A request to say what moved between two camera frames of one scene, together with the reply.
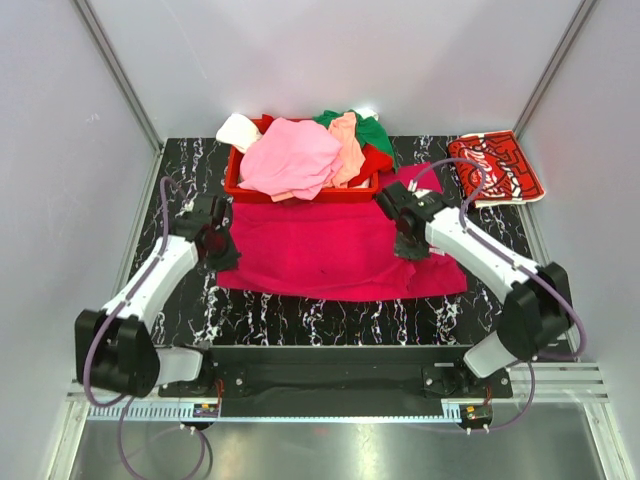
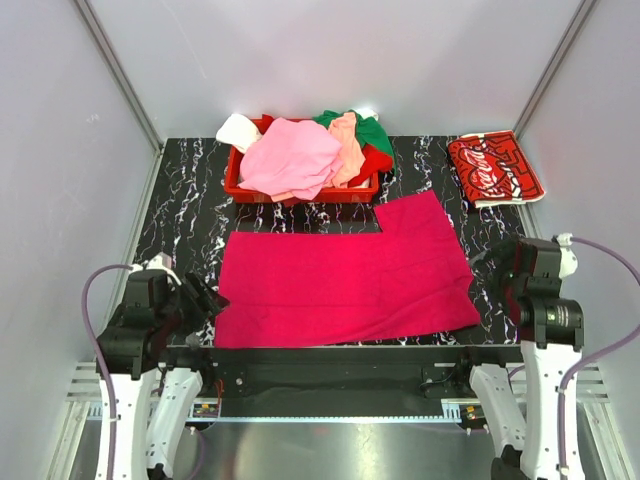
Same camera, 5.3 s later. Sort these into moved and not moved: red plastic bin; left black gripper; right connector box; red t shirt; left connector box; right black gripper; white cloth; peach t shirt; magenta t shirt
Moved: left black gripper; right black gripper; magenta t shirt
Not moved: red t shirt; left connector box; right connector box; red plastic bin; white cloth; peach t shirt
